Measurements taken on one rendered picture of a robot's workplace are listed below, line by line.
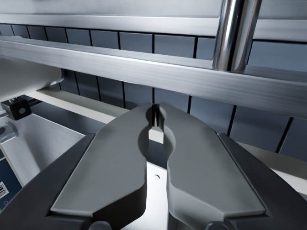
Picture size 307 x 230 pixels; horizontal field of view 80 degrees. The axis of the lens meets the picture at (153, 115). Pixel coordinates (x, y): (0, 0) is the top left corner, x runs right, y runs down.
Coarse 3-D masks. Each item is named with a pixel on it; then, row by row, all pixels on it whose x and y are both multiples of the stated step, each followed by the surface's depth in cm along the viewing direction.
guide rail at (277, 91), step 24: (0, 48) 13; (24, 48) 12; (48, 48) 11; (72, 48) 10; (96, 48) 10; (96, 72) 10; (120, 72) 9; (144, 72) 8; (168, 72) 7; (192, 72) 7; (216, 72) 6; (240, 72) 6; (264, 72) 6; (288, 72) 6; (216, 96) 7; (240, 96) 6; (264, 96) 6; (288, 96) 6
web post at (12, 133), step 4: (4, 124) 43; (8, 124) 42; (0, 128) 41; (4, 128) 42; (8, 128) 42; (12, 128) 42; (0, 132) 41; (4, 132) 41; (8, 132) 42; (12, 132) 43; (16, 132) 43; (0, 136) 41; (4, 136) 41; (8, 136) 42; (12, 136) 43; (16, 136) 44; (0, 140) 41; (4, 140) 42; (8, 140) 43
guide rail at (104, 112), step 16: (32, 96) 24; (48, 96) 22; (64, 96) 22; (80, 96) 22; (80, 112) 20; (96, 112) 19; (112, 112) 19; (240, 144) 14; (272, 160) 13; (288, 160) 13; (288, 176) 12; (304, 176) 11; (304, 192) 12
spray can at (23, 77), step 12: (0, 60) 19; (12, 60) 19; (24, 60) 20; (0, 72) 18; (12, 72) 19; (24, 72) 20; (36, 72) 21; (48, 72) 22; (60, 72) 24; (0, 84) 18; (12, 84) 19; (24, 84) 20; (36, 84) 22; (48, 84) 23; (0, 96) 19; (12, 96) 20
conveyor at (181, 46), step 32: (0, 32) 28; (32, 32) 24; (64, 32) 21; (96, 32) 19; (128, 32) 17; (256, 64) 13; (288, 64) 12; (96, 96) 23; (128, 96) 20; (160, 96) 18; (192, 96) 16; (224, 128) 16; (256, 128) 15; (288, 128) 14
